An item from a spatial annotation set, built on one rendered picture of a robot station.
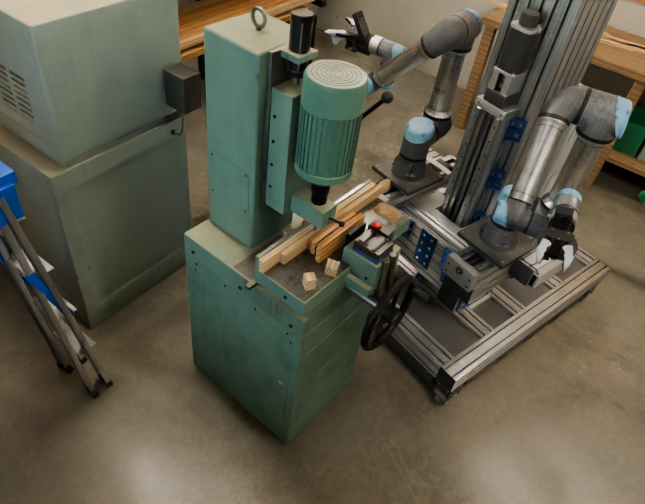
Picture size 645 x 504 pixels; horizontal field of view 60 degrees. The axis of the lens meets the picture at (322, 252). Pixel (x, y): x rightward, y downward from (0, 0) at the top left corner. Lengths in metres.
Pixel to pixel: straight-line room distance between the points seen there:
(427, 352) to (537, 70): 1.22
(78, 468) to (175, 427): 0.38
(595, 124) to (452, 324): 1.19
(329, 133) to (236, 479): 1.43
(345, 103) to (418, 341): 1.36
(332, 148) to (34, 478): 1.68
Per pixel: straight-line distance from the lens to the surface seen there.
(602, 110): 1.91
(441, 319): 2.71
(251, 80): 1.63
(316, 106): 1.52
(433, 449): 2.57
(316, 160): 1.60
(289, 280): 1.76
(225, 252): 1.98
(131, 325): 2.83
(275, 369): 2.10
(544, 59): 2.12
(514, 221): 1.83
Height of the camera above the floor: 2.18
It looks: 43 degrees down
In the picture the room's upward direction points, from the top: 9 degrees clockwise
